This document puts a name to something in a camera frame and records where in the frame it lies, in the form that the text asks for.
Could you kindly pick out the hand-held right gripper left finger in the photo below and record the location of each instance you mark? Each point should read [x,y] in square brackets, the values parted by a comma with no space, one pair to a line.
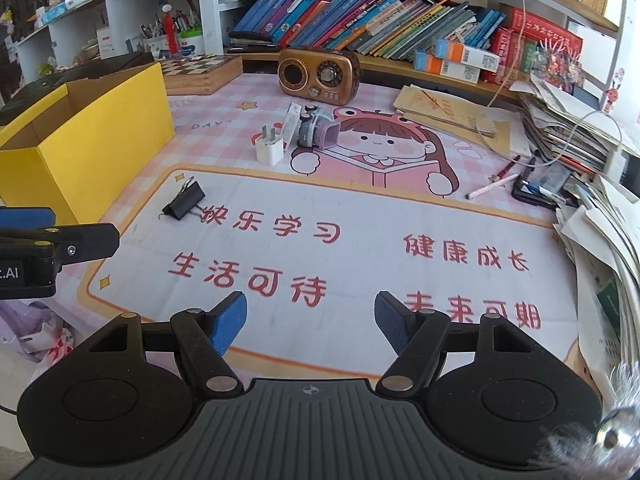
[229,325]

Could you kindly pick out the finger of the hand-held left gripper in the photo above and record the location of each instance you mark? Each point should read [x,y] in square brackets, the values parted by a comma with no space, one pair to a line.
[25,217]
[85,242]

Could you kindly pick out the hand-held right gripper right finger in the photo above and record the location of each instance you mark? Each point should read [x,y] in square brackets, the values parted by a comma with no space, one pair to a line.
[392,325]

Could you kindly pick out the yellow cardboard box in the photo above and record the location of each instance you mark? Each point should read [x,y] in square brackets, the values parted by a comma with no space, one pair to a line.
[100,150]

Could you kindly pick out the white plastic bag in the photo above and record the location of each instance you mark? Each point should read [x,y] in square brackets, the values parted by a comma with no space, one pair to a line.
[45,345]

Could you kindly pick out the pink printed desk mat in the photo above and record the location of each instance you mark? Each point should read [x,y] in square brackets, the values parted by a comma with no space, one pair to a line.
[350,260]

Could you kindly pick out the black binder clip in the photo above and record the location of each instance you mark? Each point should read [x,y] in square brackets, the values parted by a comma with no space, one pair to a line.
[182,205]

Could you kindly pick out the black electronic keyboard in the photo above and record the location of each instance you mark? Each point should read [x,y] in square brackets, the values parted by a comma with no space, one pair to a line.
[100,65]

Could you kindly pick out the white pen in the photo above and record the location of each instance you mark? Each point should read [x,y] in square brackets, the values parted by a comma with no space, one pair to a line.
[492,186]

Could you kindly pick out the white charger plug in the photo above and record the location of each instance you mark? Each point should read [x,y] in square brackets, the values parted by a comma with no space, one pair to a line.
[270,151]

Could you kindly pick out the white box with red label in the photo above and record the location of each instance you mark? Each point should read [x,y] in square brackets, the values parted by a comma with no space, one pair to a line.
[110,44]

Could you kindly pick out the red pen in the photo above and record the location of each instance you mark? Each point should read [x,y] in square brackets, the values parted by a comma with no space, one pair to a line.
[506,167]

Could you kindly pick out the blue pen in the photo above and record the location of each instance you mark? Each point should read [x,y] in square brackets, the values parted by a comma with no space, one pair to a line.
[545,191]

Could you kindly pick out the wooden chessboard box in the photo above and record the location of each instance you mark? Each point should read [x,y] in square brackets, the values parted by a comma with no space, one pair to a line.
[200,74]

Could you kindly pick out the blue tissue packet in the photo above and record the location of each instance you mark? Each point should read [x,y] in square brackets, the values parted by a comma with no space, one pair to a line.
[55,12]

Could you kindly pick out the white printed pen cup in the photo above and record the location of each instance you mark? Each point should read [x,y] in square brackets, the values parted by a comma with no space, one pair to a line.
[154,46]

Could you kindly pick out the white small carton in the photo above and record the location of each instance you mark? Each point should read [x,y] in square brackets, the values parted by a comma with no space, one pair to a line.
[290,125]

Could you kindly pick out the brown paper notebooks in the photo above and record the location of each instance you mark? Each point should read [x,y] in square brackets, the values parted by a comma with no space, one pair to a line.
[450,115]

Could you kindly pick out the black phone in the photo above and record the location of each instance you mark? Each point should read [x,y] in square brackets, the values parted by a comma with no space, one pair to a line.
[552,175]

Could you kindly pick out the pile of papers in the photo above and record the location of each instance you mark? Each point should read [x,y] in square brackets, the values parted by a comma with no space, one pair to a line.
[605,270]

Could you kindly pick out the red tassel ornament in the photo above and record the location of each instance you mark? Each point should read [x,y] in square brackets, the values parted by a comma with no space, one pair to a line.
[171,35]

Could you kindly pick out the white jar with green lid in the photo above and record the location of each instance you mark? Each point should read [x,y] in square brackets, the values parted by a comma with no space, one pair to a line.
[191,44]

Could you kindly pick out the bunch of pens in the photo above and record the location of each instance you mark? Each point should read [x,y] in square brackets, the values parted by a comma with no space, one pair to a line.
[160,22]

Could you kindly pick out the white cubby shelf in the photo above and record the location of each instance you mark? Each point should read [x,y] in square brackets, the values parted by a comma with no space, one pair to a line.
[120,5]

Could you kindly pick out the dark flat book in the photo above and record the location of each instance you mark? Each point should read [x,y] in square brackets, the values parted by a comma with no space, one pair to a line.
[250,44]

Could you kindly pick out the brown retro radio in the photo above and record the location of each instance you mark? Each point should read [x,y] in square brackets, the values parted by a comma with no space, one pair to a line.
[320,76]

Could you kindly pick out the orange and white small box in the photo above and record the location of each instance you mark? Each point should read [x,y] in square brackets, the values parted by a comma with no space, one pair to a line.
[445,69]
[467,55]

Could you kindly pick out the stack of notebooks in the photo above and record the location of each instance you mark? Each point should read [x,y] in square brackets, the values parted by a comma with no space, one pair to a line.
[565,125]

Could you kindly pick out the thick red book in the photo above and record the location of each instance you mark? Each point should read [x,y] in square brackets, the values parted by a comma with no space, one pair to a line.
[542,27]
[510,57]

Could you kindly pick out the colourful figure print book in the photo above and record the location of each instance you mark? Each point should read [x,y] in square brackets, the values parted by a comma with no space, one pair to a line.
[557,65]

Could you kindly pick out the row of colourful books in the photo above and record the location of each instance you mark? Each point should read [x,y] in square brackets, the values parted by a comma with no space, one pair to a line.
[350,15]

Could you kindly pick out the grey and purple toy camera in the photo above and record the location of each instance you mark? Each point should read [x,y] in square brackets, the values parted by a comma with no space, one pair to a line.
[317,132]

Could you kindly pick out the wooden bookshelf with white post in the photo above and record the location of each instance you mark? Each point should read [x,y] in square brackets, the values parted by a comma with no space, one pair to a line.
[207,10]

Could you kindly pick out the cartoon wall sticker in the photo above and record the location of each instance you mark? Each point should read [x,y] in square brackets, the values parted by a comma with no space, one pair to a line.
[612,92]

